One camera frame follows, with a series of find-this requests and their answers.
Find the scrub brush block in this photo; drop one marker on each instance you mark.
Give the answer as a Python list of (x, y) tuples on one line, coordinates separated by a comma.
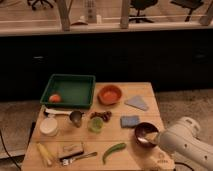
[(68, 150)]

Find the dark brown bowl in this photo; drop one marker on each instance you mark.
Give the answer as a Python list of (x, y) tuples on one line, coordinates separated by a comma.
[(141, 130)]

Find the office chair right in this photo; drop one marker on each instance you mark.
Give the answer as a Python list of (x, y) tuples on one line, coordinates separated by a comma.
[(190, 4)]

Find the grey triangular cloth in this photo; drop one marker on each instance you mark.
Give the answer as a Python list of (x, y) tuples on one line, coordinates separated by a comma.
[(137, 102)]

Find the red tomato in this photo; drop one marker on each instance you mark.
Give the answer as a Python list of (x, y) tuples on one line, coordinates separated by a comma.
[(55, 98)]

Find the office chair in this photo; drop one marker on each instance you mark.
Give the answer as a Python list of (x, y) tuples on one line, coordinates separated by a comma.
[(141, 5), (43, 3), (190, 4)]

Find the small green cup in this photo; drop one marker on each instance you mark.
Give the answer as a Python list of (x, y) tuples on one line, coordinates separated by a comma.
[(95, 124)]

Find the green chili pepper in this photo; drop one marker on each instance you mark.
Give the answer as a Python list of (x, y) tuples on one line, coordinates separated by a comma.
[(112, 149)]

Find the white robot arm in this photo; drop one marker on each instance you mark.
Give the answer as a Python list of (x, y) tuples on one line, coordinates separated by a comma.
[(181, 137)]

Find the orange bowl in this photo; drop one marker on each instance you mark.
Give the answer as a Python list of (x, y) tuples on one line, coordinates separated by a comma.
[(109, 95)]

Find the green plastic tray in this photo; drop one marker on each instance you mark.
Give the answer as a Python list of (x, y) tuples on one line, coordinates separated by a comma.
[(76, 91)]

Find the office chair center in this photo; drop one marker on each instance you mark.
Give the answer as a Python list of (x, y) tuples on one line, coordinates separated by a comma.
[(141, 5)]

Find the white round container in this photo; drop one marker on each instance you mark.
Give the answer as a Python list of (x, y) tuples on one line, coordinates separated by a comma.
[(49, 127)]

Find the white handled scoop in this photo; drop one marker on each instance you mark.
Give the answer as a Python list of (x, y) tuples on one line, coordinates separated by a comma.
[(51, 111)]

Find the office chair left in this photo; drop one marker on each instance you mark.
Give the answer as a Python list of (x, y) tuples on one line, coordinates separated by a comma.
[(43, 3)]

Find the blue sponge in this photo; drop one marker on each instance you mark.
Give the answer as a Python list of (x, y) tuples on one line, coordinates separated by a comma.
[(129, 121)]

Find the silver fork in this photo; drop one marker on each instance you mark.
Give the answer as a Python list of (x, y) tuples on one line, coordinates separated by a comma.
[(66, 162)]

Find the yellow corn cob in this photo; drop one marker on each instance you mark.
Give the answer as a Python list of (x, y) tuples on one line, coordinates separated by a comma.
[(46, 156)]

